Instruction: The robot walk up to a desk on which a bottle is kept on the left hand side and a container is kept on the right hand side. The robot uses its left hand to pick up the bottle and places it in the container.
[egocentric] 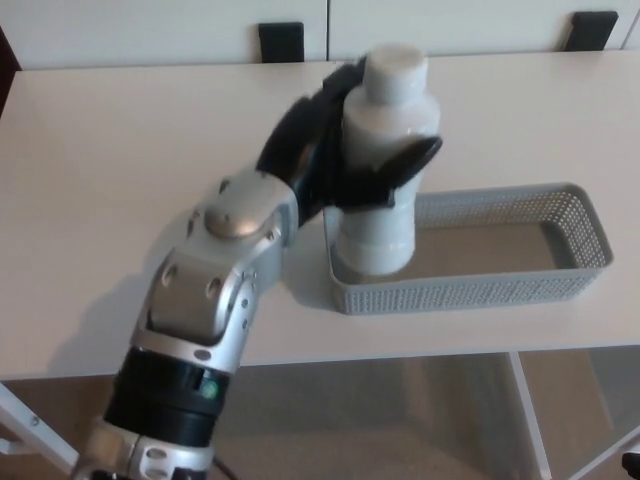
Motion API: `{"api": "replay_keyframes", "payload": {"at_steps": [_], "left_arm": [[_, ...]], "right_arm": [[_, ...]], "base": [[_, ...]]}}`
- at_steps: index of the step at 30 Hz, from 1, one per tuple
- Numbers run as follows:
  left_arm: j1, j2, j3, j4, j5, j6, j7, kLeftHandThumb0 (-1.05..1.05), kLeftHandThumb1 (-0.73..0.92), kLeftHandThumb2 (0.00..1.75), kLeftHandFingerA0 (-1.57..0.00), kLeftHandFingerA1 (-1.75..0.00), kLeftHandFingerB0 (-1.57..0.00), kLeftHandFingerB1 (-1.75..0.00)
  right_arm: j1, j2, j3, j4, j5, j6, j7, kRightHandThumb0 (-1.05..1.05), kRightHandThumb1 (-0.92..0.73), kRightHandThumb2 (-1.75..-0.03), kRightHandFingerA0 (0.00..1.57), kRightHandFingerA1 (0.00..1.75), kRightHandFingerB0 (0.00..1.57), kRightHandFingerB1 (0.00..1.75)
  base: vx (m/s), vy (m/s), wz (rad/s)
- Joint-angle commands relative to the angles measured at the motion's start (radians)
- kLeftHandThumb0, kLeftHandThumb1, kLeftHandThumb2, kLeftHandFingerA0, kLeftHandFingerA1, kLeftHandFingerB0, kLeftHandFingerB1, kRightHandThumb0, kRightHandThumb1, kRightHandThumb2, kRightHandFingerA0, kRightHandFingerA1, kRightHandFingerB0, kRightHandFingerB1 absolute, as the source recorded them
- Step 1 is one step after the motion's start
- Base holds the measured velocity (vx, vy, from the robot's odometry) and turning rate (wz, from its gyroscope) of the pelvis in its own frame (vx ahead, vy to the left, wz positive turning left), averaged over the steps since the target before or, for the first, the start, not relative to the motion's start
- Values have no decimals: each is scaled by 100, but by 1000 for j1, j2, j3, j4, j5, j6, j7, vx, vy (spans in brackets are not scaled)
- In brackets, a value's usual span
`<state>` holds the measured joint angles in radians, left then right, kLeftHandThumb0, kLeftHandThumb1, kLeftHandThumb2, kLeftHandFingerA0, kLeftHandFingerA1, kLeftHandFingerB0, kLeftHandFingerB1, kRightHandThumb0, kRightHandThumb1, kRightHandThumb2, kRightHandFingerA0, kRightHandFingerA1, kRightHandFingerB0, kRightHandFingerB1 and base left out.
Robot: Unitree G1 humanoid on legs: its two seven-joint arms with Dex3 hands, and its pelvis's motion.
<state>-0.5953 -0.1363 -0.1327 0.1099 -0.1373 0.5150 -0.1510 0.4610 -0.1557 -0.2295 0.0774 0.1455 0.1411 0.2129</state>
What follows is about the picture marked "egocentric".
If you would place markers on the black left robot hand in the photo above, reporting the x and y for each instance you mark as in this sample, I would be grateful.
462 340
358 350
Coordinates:
320 150

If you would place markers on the white plastic bottle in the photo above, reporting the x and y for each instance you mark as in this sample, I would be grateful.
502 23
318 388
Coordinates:
385 120

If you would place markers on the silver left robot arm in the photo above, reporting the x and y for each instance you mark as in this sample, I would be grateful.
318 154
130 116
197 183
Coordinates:
200 290

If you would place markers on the black desk clamp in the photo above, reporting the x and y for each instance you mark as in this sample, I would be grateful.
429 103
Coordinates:
281 42
590 31

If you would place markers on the grey perforated plastic basket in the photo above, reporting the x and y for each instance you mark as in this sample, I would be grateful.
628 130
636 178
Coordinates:
475 295

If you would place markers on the dark brown panel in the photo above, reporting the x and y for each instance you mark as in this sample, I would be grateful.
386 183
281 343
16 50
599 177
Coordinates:
6 65

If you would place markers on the white desk leg frame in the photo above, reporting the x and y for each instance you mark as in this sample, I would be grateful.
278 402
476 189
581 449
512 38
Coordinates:
530 415
35 425

